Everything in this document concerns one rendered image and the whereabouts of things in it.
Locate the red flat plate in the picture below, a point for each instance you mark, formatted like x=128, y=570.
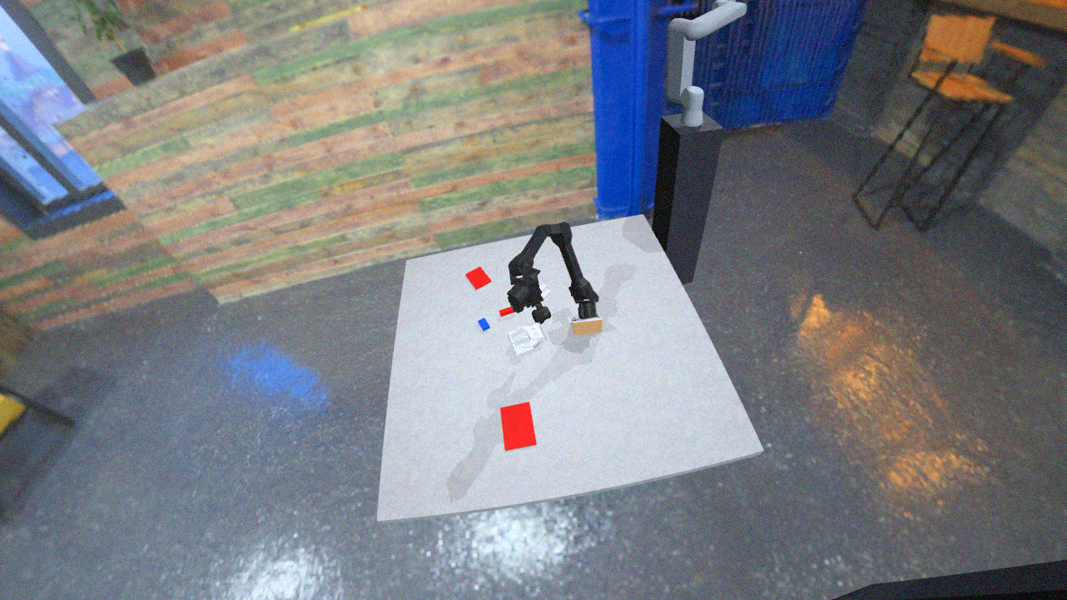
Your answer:
x=478, y=278

